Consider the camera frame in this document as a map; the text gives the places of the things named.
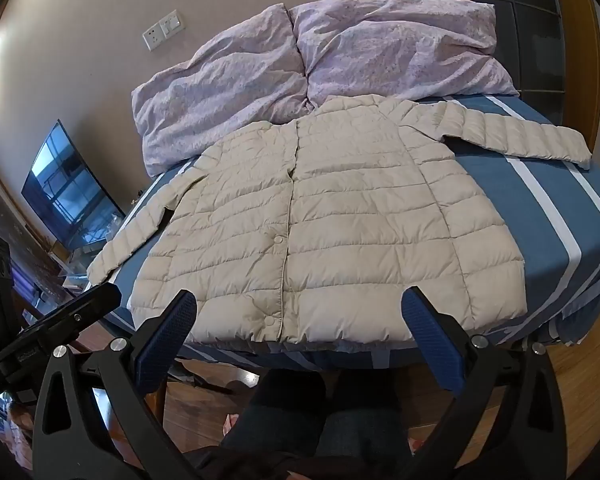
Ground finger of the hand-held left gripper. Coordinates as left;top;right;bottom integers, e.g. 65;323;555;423
22;282;122;348

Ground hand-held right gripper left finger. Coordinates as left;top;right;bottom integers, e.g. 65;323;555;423
31;289;203;480

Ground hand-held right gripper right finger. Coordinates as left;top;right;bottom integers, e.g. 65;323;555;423
401;286;567;480

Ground beige puffer jacket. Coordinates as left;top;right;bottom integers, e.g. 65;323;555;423
86;94;593;346

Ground glass television stand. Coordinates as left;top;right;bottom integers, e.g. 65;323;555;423
50;210;131;311

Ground person's right leg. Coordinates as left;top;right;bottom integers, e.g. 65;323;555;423
320;370;416;480

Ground person's leg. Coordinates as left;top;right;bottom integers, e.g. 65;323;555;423
320;370;416;480
220;370;331;480

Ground flat screen television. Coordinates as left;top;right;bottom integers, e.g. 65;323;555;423
21;120;127;252

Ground person's left leg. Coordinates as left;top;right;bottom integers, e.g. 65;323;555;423
220;370;331;480

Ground bed with blue striped sheet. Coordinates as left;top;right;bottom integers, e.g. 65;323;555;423
65;92;600;376

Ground lilac floral pillow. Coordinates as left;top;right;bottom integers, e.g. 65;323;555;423
287;0;521;111
131;3;313;178

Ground dark glass panel door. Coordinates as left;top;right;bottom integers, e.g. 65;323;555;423
460;0;581;121

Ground white wall switch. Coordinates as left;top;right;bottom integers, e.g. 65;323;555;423
159;10;185;37

